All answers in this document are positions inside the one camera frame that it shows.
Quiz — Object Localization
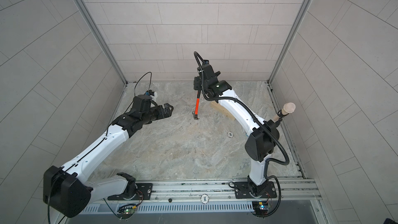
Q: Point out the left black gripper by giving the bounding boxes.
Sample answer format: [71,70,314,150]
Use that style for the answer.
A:
[141,103,175,125]

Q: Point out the pale wooden block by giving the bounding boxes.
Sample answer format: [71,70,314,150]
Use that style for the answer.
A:
[210,101,235,120]

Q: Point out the red black claw hammer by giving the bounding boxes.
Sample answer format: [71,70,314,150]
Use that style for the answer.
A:
[193,90,201,120]

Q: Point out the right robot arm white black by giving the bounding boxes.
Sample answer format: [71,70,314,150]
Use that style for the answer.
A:
[194,62,290,198]

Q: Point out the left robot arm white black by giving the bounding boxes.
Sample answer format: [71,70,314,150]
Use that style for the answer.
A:
[43,103,174,218]

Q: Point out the black stand with wooden peg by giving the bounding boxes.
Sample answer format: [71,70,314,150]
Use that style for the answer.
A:
[272,102,296,122]

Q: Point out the left green circuit board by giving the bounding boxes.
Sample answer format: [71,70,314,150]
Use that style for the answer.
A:
[118,204,137,215]

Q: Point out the green circuit board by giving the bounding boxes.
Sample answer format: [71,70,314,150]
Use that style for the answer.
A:
[252,201,269,216]
[118,204,137,215]

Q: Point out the right green circuit board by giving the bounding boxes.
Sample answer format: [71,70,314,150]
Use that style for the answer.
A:
[252,201,269,216]

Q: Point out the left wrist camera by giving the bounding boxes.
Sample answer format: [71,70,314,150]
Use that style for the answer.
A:
[132,90,158,112]

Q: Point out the left wrist thin black cable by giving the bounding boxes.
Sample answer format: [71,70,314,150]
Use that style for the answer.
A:
[124,71,153,114]

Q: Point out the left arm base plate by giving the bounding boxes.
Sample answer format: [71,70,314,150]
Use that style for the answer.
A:
[107,183,153,201]

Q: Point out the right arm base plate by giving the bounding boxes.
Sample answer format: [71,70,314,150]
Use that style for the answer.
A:
[229,181,277,199]

